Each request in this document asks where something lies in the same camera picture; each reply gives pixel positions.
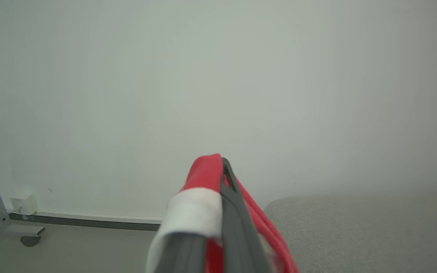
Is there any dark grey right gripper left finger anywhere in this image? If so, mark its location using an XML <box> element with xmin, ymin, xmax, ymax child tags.
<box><xmin>153</xmin><ymin>232</ymin><xmax>208</xmax><ymax>273</ymax></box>

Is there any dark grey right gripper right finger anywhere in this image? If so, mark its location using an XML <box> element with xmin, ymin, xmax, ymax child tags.
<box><xmin>220</xmin><ymin>157</ymin><xmax>273</xmax><ymax>273</ymax></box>

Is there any red and white garment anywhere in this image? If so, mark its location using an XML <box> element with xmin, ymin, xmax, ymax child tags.
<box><xmin>145</xmin><ymin>154</ymin><xmax>300</xmax><ymax>273</ymax></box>

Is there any grey fabric sofa seat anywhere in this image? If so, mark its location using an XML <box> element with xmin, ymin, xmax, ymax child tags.
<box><xmin>263</xmin><ymin>193</ymin><xmax>437</xmax><ymax>273</ymax></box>

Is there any dark grey baseboard strip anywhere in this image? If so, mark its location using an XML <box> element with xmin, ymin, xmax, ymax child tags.
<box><xmin>8</xmin><ymin>208</ymin><xmax>165</xmax><ymax>232</ymax></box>

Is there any white wall box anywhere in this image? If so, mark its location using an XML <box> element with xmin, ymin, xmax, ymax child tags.
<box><xmin>10</xmin><ymin>194</ymin><xmax>39</xmax><ymax>216</ymax></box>

